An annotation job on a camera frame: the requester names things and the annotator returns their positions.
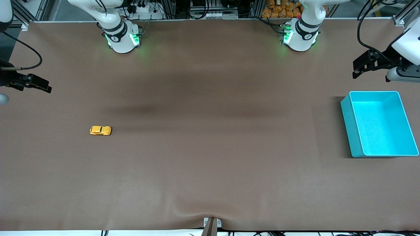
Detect yellow beetle toy car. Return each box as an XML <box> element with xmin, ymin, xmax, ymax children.
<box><xmin>89</xmin><ymin>126</ymin><xmax>112</xmax><ymax>136</ymax></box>

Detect teal plastic bin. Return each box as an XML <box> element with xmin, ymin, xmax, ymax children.
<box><xmin>340</xmin><ymin>91</ymin><xmax>419</xmax><ymax>158</ymax></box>

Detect orange packed items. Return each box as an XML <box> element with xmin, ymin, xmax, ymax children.
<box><xmin>262</xmin><ymin>0</ymin><xmax>304</xmax><ymax>19</ymax></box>

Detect white power strip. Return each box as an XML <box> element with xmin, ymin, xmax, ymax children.
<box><xmin>126</xmin><ymin>3</ymin><xmax>164</xmax><ymax>20</ymax></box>

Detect brown table mat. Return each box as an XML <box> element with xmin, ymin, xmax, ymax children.
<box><xmin>0</xmin><ymin>20</ymin><xmax>420</xmax><ymax>232</ymax></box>

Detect metal table clamp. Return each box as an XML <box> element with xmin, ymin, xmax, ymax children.
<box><xmin>203</xmin><ymin>217</ymin><xmax>222</xmax><ymax>236</ymax></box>

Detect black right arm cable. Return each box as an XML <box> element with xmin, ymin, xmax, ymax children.
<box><xmin>0</xmin><ymin>29</ymin><xmax>43</xmax><ymax>71</ymax></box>

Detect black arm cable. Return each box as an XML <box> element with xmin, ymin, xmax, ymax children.
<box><xmin>357</xmin><ymin>0</ymin><xmax>404</xmax><ymax>64</ymax></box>
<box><xmin>0</xmin><ymin>29</ymin><xmax>43</xmax><ymax>71</ymax></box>

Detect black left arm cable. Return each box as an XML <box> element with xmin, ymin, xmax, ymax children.
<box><xmin>357</xmin><ymin>0</ymin><xmax>404</xmax><ymax>64</ymax></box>

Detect aluminium frame post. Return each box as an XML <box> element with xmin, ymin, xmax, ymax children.
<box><xmin>392</xmin><ymin>0</ymin><xmax>420</xmax><ymax>27</ymax></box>
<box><xmin>10</xmin><ymin>0</ymin><xmax>50</xmax><ymax>30</ymax></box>

